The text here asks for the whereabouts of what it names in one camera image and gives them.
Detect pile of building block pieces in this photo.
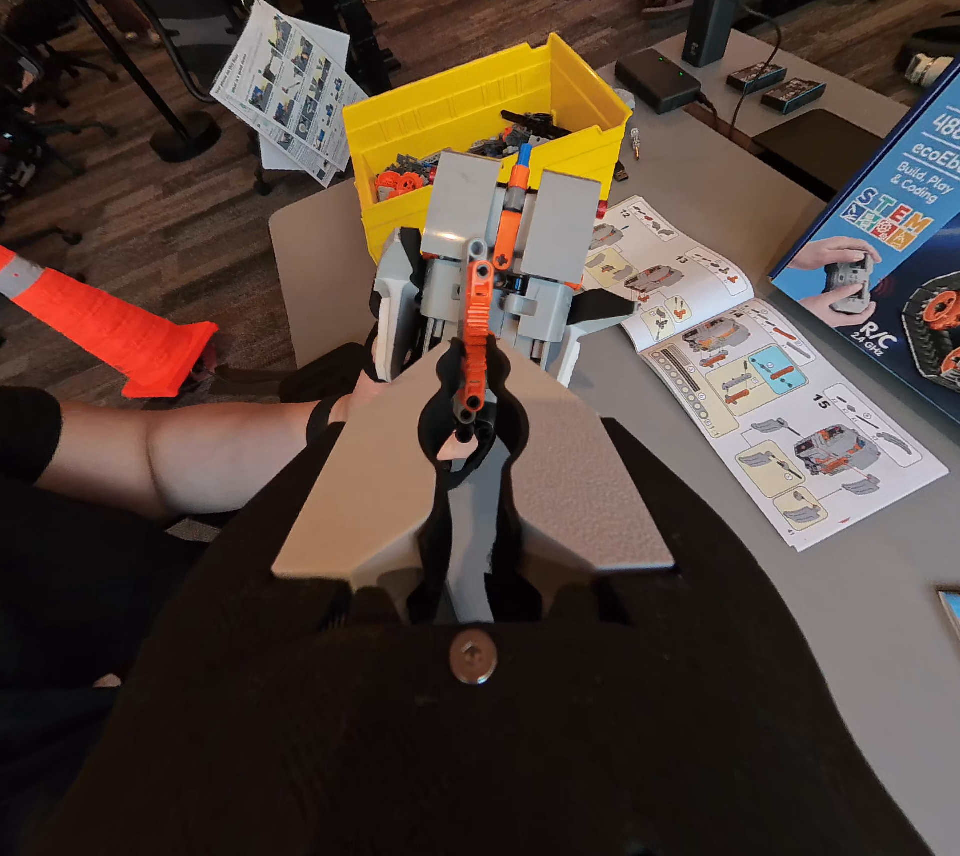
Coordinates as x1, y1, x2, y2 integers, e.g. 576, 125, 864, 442
372, 109, 594, 205

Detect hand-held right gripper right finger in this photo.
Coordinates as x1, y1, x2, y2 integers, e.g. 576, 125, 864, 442
487, 338, 676, 623

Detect small black battery pack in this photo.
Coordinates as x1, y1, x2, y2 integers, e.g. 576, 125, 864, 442
759, 78, 828, 116
726, 62, 789, 96

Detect person's left hand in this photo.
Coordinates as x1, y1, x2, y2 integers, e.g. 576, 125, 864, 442
346, 372, 391, 426

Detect orange traffic cone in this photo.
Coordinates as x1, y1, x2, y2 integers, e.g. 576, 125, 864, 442
0, 244, 220, 400

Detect person's left forearm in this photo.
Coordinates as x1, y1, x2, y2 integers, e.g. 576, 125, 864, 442
56, 387, 331, 520

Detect person's black shirt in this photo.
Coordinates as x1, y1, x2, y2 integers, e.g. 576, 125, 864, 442
0, 387, 241, 856

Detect hanging printed instruction sheets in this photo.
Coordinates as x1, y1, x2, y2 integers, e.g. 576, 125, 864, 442
210, 0, 370, 190

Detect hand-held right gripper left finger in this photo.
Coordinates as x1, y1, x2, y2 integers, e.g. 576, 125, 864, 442
271, 337, 462, 623

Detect grey desk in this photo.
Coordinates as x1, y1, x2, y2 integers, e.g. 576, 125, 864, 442
268, 29, 960, 856

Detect black charger box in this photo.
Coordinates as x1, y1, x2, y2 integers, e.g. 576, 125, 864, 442
615, 49, 704, 116

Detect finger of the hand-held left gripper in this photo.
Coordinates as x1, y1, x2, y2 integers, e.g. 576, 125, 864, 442
367, 226, 432, 385
551, 289, 642, 388

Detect open instruction booklet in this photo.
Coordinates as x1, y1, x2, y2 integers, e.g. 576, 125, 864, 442
581, 196, 950, 553

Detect black wristband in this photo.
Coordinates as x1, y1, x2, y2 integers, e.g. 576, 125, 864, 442
306, 393, 348, 448

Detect black floor stand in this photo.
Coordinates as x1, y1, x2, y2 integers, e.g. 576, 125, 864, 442
0, 0, 224, 165

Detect orange toothed rack piece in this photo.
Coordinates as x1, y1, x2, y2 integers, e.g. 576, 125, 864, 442
457, 237, 502, 418

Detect large blue toy box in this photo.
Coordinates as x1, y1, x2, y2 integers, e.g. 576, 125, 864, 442
768, 57, 960, 396

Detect black charger cable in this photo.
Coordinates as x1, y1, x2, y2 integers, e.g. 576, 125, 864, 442
693, 92, 751, 148

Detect yellow plastic bin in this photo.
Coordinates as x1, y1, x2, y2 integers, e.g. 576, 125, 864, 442
342, 32, 633, 266

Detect grey building block vehicle model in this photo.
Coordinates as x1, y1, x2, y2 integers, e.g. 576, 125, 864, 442
416, 142, 607, 445

